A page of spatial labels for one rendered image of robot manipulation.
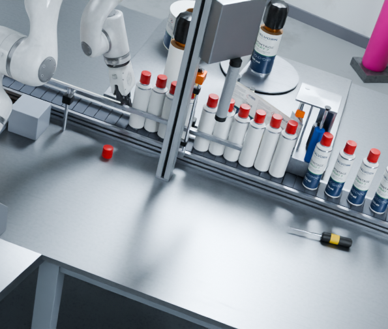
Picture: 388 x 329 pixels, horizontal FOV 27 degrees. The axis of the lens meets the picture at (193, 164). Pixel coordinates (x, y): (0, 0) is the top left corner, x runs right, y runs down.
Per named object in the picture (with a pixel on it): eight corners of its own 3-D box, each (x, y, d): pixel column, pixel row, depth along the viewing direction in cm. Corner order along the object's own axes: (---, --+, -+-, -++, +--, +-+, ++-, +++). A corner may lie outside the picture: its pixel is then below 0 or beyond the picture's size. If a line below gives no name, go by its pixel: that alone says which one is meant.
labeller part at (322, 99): (342, 98, 260) (343, 95, 260) (336, 115, 252) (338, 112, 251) (301, 84, 262) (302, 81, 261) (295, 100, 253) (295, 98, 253)
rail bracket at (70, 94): (75, 123, 273) (81, 81, 263) (66, 133, 267) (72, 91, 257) (66, 119, 273) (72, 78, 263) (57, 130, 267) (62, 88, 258)
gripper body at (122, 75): (122, 65, 254) (128, 98, 259) (134, 51, 262) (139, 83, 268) (100, 65, 256) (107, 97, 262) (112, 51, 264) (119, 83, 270)
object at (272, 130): (270, 166, 268) (287, 115, 255) (267, 174, 264) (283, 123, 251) (255, 160, 268) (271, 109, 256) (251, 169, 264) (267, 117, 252)
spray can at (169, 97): (175, 138, 269) (188, 86, 257) (162, 141, 266) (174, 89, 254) (166, 129, 272) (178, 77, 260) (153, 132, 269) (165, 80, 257)
